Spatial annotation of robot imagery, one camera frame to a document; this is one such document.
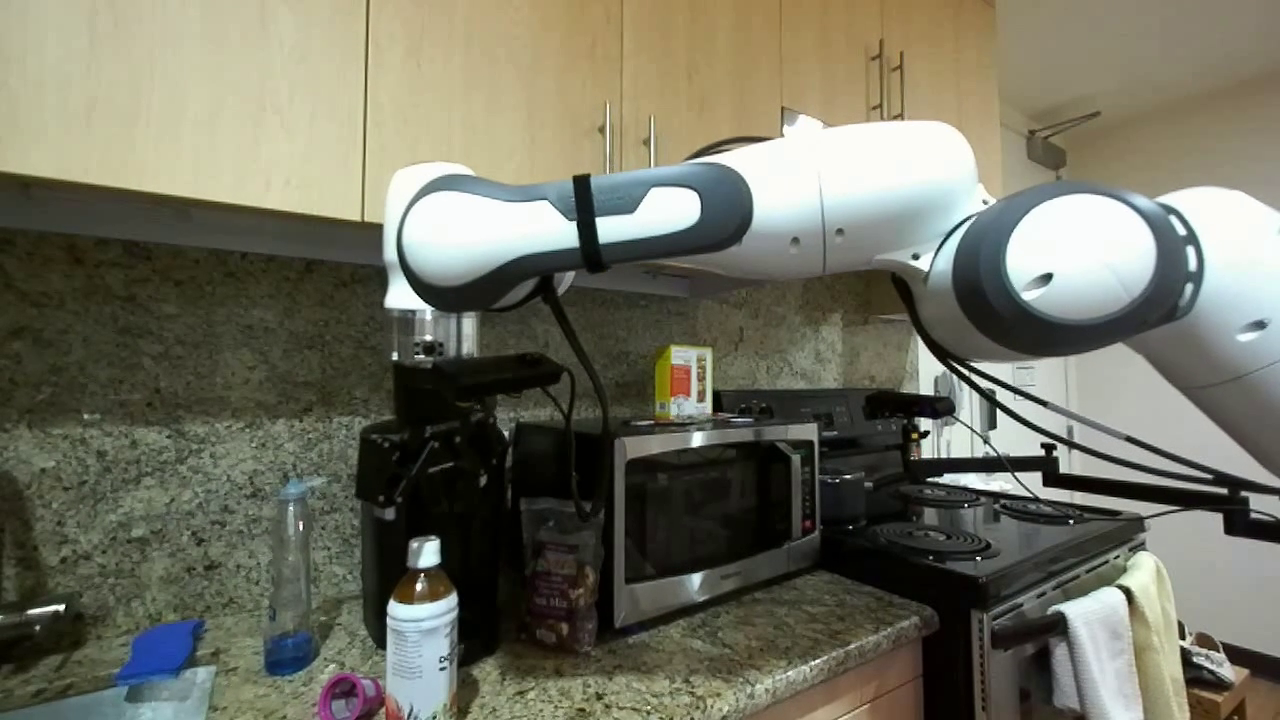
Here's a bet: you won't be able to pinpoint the wooden lower cabinet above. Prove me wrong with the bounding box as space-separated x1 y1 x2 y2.
740 634 932 720

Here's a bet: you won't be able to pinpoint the yellow towel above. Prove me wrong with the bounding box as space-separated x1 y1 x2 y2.
1113 549 1195 720

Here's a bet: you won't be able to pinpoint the clear plastic container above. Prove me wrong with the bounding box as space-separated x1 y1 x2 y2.
0 658 222 720

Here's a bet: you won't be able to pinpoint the small pink object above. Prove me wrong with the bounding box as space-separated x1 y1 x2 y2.
312 667 392 720

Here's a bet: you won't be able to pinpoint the black electric stove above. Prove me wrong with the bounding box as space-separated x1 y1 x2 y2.
822 435 1154 720

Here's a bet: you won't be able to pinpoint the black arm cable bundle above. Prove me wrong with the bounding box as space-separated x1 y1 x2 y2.
890 272 1280 498

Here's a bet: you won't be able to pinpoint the yellow and red box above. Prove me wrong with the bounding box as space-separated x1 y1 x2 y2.
648 339 719 423

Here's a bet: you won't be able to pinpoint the stainless steel microwave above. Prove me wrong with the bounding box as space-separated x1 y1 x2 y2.
512 411 829 634

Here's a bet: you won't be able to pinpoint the wooden upper cabinets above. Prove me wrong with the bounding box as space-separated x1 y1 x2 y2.
0 0 1006 229

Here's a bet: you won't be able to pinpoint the small wooden stand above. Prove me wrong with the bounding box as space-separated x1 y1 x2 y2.
1175 626 1260 720

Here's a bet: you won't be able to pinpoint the black coffee maker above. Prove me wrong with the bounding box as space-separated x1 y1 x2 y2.
351 396 518 667

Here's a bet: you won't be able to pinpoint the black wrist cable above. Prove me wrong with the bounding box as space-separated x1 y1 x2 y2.
529 272 620 513

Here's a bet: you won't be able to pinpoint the black camera on mount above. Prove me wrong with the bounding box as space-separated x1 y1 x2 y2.
859 388 959 423

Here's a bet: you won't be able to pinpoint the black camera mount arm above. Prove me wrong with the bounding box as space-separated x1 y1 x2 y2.
906 438 1280 543

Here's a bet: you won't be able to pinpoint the blue sponge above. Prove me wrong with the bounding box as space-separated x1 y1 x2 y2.
113 611 208 691

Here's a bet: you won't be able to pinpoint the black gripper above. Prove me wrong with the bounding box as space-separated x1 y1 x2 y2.
388 350 506 543

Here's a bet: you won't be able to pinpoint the clear spray bottle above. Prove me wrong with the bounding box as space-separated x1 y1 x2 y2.
260 470 327 680

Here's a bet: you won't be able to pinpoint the trail mix bag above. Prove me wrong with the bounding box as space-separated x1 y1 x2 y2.
518 490 613 658

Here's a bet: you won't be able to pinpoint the white and brown bottle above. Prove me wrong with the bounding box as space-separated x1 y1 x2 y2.
386 533 465 720

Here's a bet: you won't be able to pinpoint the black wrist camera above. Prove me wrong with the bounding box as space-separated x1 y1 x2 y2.
465 346 570 400

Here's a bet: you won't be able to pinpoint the white towel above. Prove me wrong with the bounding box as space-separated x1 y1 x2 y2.
1044 584 1150 720

